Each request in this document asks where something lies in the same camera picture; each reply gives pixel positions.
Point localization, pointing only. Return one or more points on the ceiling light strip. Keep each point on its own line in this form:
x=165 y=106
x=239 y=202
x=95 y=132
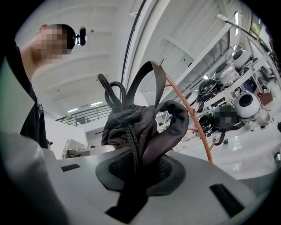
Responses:
x=72 y=110

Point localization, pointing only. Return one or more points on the brown box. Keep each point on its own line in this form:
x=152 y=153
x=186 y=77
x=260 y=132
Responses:
x=266 y=99

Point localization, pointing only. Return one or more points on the black backpack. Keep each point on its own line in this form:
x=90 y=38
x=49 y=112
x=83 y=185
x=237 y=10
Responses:
x=153 y=125

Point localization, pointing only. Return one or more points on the orange metal coat rack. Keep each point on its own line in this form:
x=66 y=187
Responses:
x=209 y=157

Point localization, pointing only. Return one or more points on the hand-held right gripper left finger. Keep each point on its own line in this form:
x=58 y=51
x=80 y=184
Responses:
x=83 y=189

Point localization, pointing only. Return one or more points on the person's head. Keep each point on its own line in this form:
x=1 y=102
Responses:
x=50 y=44

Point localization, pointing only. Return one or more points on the person's black shirt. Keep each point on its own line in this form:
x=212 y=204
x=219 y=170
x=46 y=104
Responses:
x=33 y=123

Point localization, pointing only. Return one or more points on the grey metal railing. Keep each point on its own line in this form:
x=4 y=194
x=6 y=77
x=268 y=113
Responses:
x=87 y=116

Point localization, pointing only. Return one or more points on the white metal shelf rack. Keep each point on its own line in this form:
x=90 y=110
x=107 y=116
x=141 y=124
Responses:
x=221 y=33

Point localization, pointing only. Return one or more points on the black head-mounted camera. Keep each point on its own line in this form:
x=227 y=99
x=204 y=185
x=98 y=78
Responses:
x=82 y=36

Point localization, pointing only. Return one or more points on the black ceiling pipe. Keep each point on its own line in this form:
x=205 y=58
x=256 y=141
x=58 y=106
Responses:
x=131 y=33

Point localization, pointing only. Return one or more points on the silver pot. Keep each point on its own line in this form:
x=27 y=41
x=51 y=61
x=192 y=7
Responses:
x=225 y=71

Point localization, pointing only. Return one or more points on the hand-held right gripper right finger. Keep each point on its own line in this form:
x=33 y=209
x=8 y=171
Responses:
x=188 y=206

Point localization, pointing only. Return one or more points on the white round cooker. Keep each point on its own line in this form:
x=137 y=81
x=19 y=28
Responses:
x=241 y=58
x=247 y=105

